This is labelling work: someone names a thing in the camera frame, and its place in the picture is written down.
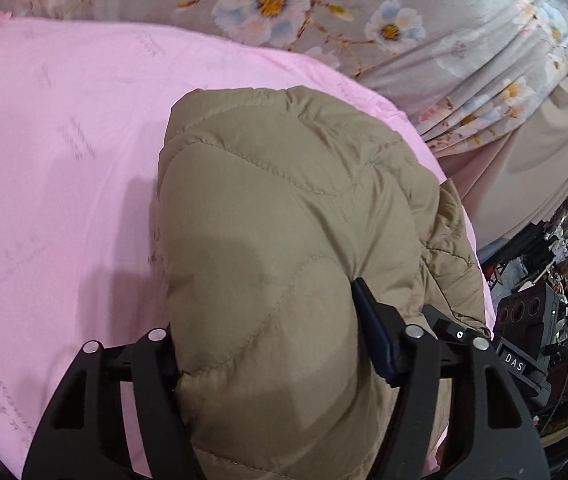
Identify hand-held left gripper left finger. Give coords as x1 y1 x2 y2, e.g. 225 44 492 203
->
21 324 206 480

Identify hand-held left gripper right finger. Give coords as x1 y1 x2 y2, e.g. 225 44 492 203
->
351 277 551 480

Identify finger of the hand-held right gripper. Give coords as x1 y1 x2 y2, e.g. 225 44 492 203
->
421 304 495 347

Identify khaki quilted jacket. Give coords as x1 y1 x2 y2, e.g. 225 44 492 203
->
155 86 496 480

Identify black box labelled DAS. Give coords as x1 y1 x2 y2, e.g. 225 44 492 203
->
494 280 568 357

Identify beige bed skirt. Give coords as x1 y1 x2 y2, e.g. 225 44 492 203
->
436 54 568 252

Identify pink bed sheet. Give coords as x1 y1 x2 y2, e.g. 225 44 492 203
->
0 12 496 480

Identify grey floral bed sheet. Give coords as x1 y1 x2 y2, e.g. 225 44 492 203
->
0 0 568 155

